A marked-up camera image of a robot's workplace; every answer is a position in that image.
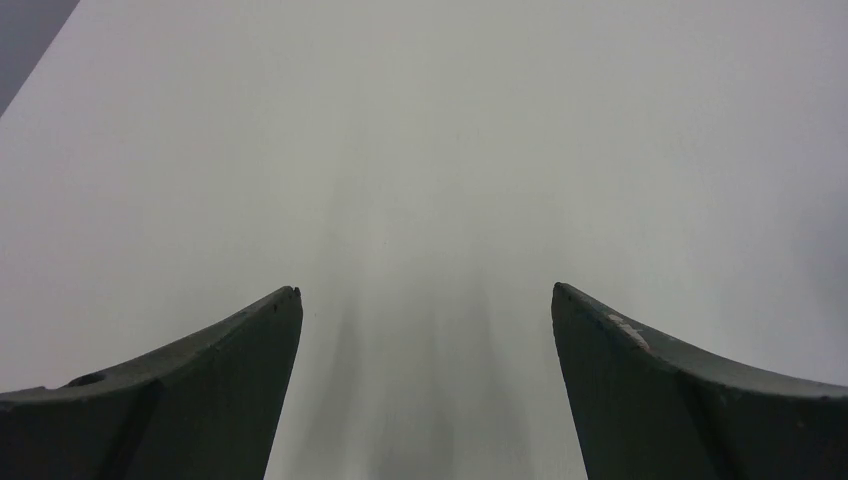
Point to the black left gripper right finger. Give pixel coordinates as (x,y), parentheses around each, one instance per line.
(647,405)

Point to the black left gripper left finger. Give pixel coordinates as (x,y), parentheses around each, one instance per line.
(206,406)

